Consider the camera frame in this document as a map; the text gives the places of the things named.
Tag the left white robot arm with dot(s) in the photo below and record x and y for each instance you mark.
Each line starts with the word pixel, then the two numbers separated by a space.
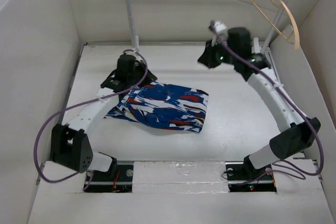
pixel 70 145

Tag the blue patterned trousers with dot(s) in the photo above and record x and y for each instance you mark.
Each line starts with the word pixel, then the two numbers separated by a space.
pixel 164 106

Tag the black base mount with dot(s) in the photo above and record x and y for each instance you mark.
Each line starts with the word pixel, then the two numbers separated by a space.
pixel 240 181
pixel 120 182

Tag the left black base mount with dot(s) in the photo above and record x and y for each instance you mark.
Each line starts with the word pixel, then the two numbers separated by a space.
pixel 120 182

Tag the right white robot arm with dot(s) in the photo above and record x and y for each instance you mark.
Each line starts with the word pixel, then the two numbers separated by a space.
pixel 297 131

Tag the aluminium rail right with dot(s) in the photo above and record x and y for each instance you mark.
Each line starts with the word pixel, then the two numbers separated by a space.
pixel 272 63

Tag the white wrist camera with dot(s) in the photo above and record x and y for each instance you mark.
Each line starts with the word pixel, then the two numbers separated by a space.
pixel 136 54
pixel 217 28

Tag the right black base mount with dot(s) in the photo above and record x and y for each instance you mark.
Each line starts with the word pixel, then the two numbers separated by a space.
pixel 240 181

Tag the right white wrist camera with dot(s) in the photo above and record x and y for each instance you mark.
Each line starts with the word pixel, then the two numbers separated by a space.
pixel 217 28

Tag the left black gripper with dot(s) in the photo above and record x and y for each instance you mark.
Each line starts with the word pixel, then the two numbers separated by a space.
pixel 149 78

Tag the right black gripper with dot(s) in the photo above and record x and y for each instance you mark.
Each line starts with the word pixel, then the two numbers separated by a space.
pixel 207 59

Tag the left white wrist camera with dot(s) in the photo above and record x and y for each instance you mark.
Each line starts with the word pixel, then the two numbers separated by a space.
pixel 136 54

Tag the wooden clothes hanger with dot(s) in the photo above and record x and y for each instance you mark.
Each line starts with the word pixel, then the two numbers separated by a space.
pixel 293 38

